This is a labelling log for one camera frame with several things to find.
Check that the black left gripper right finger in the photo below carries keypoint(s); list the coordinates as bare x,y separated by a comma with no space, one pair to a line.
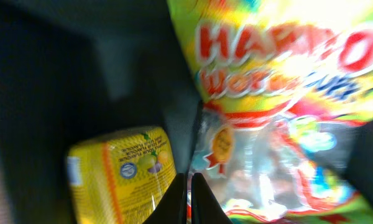
205,209

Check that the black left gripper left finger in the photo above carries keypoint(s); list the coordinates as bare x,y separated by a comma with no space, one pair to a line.
172,209

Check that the yellow candy tube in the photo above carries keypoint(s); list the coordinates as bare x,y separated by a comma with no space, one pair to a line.
120,177

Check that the black open gift box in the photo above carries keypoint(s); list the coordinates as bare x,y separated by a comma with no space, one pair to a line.
71,71

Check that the Haribo gummy worms bag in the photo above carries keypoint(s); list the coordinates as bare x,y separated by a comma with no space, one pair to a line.
286,86

